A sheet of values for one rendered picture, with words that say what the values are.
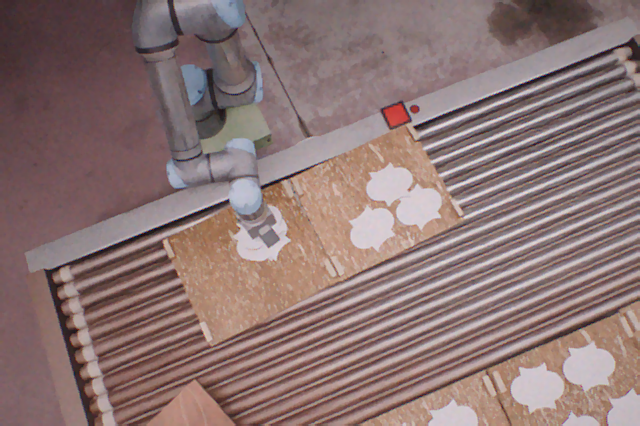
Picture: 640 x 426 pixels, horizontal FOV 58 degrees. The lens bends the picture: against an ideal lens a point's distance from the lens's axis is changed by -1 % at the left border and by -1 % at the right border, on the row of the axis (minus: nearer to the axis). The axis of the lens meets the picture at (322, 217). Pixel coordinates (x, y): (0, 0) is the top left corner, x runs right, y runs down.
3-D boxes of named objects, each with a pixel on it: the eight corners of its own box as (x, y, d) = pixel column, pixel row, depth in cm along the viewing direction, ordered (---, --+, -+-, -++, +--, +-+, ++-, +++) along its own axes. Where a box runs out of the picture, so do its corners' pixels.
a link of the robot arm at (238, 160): (207, 141, 144) (212, 182, 141) (252, 133, 144) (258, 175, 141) (213, 152, 152) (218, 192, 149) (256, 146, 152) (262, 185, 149)
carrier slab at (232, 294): (163, 241, 175) (162, 240, 173) (286, 180, 179) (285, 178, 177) (212, 347, 166) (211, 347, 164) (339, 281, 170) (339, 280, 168)
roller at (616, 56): (57, 272, 177) (49, 269, 173) (620, 50, 193) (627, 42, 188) (61, 287, 176) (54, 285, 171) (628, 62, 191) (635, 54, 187)
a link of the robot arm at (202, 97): (173, 88, 174) (160, 64, 161) (218, 80, 174) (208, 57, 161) (177, 124, 171) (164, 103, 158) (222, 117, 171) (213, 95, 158)
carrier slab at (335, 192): (289, 180, 179) (289, 178, 177) (407, 124, 183) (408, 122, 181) (340, 282, 170) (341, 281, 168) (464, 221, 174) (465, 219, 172)
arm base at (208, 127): (169, 112, 183) (160, 98, 173) (209, 86, 185) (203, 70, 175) (195, 148, 180) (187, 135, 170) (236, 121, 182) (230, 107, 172)
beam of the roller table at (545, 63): (33, 255, 181) (23, 251, 175) (621, 25, 197) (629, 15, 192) (40, 280, 179) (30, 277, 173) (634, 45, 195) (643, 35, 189)
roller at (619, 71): (61, 287, 176) (54, 285, 171) (628, 62, 191) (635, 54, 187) (66, 302, 175) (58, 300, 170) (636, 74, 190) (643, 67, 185)
